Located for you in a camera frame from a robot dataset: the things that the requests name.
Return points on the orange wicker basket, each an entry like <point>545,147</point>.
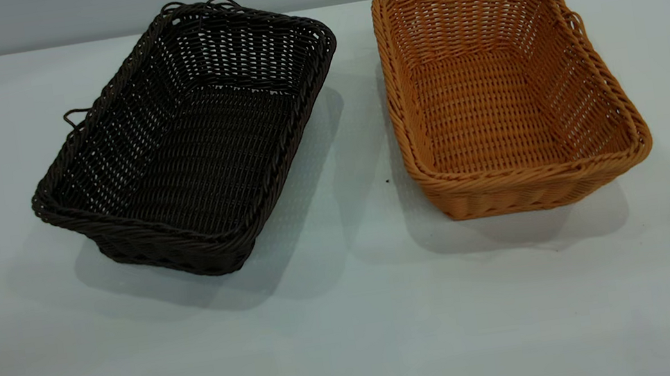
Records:
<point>494,121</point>

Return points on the black wicker basket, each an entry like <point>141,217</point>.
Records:
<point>203,166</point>

